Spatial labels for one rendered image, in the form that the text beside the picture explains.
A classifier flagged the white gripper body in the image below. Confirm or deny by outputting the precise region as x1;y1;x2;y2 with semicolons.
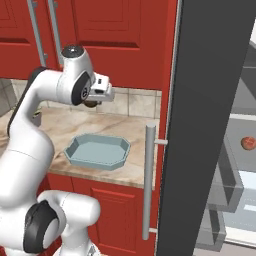
88;85;116;103

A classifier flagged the light blue tupperware container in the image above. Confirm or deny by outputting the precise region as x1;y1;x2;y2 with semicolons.
63;133;132;172

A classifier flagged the red-fronted grey fridge door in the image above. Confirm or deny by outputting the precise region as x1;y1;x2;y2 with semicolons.
151;0;256;256

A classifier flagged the grey fridge interior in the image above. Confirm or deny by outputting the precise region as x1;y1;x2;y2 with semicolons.
193;29;256;256

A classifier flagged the red-orange peach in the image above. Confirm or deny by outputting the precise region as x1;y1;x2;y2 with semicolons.
240;135;256;152

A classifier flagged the clear grey fridge drawer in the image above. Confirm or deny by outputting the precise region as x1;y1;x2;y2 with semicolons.
205;143;246;214
194;206;228;253

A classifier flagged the large red upper cupboard door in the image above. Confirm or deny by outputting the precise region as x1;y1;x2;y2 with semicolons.
49;0;178;91

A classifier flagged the narrow red upper cupboard door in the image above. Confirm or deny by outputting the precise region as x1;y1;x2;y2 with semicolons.
0;0;51;81

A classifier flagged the wide red lower cupboard door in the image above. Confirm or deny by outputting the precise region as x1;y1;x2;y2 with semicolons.
70;176;158;256

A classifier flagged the grey upper cupboard handle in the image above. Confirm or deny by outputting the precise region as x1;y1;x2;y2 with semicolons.
26;0;48;68
46;0;65;66

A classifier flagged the grey fridge door handle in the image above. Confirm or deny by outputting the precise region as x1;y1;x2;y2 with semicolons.
141;122;169;242

